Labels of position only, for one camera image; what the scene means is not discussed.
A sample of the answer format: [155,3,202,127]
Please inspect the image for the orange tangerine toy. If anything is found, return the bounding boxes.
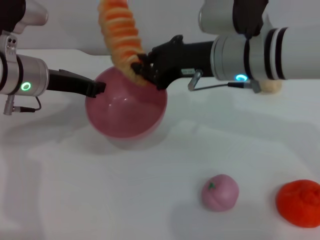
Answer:
[275,179,320,229]

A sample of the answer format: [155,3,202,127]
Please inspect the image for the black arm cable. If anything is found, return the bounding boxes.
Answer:
[3,95,42,116]
[187,69,261,94]

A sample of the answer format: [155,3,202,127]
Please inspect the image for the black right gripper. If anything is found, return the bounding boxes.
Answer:
[131,34,216,90]

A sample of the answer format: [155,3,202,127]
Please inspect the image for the beige bun toy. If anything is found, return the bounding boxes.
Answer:
[259,79,283,96]

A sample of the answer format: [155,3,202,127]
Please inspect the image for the pink plastic bowl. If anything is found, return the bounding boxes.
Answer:
[84,66,168,140]

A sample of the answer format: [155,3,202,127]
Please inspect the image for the pink peach toy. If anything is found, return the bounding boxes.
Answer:
[201,174,240,213]

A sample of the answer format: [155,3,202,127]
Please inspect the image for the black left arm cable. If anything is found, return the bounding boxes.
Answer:
[3,95,42,116]

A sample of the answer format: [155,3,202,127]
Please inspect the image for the orange striped bread roll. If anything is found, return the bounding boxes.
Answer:
[97,0,156,88]

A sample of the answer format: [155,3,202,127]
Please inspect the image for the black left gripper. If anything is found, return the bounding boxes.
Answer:
[46,69,107,99]

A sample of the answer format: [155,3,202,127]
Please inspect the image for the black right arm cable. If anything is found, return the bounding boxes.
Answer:
[187,69,261,94]

